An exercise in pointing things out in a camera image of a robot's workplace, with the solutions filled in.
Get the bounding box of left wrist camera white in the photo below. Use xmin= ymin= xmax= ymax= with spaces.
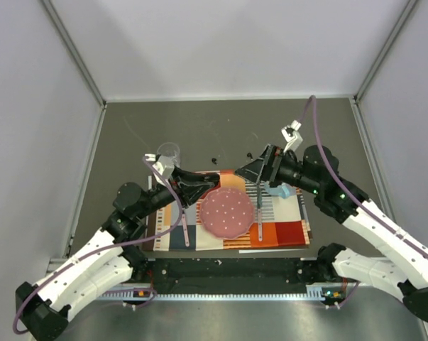
xmin=143 ymin=153 xmax=175 ymax=184

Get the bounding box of aluminium frame profile front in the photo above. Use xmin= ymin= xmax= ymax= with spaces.
xmin=39 ymin=257 xmax=428 ymax=303

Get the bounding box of fork with pink handle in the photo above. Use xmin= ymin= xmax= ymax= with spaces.
xmin=181 ymin=210 xmax=190 ymax=248

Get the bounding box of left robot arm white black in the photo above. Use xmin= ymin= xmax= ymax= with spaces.
xmin=12 ymin=168 xmax=220 ymax=340

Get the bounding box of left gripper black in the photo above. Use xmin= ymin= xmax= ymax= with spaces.
xmin=136 ymin=166 xmax=214 ymax=220

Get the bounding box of knife with pink handle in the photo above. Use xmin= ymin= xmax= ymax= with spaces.
xmin=256 ymin=183 xmax=263 ymax=242

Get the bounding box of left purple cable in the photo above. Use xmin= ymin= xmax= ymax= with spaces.
xmin=13 ymin=156 xmax=185 ymax=335

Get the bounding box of white blue mug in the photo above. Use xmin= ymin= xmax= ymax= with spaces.
xmin=264 ymin=182 xmax=292 ymax=199

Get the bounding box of black earbud charging case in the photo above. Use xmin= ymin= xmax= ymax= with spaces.
xmin=219 ymin=170 xmax=235 ymax=180

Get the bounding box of pink dotted plate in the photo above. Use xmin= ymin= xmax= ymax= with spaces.
xmin=199 ymin=188 xmax=255 ymax=239

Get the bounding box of colourful patchwork placemat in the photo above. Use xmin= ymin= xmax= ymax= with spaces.
xmin=142 ymin=176 xmax=312 ymax=251

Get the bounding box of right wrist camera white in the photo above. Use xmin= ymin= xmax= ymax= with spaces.
xmin=281 ymin=120 xmax=303 ymax=153

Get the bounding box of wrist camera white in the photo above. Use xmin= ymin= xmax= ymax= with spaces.
xmin=143 ymin=153 xmax=175 ymax=184
xmin=281 ymin=120 xmax=303 ymax=153

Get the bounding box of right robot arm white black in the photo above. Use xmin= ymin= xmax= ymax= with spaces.
xmin=234 ymin=145 xmax=428 ymax=323

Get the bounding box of clear plastic cup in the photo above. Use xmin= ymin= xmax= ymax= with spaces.
xmin=157 ymin=142 xmax=181 ymax=168

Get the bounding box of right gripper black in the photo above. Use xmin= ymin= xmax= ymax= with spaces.
xmin=234 ymin=144 xmax=322 ymax=195

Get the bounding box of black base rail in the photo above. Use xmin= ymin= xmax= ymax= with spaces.
xmin=141 ymin=258 xmax=341 ymax=295

